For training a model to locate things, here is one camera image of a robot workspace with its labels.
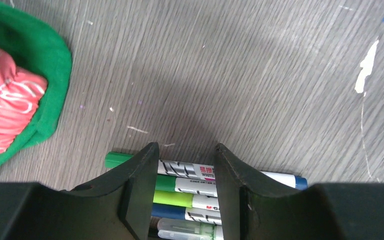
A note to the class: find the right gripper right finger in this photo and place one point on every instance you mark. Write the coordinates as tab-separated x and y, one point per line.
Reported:
254	206

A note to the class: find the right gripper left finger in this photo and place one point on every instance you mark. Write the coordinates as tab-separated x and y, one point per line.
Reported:
116	205

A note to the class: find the green garment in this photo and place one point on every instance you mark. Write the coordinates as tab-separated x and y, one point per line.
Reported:
38	48

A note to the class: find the lime cap marker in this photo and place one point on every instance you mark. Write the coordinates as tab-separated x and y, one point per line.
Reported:
187	200

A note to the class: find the blue cap marker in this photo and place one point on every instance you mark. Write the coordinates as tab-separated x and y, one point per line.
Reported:
186	213

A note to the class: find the clear cap marker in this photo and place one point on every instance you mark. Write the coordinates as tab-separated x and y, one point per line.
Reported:
177	229

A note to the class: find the pink patterned jacket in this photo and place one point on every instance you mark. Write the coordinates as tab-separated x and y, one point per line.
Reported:
20	93

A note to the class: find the green clip cap marker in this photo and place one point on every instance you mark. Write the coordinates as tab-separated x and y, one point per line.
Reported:
201	171

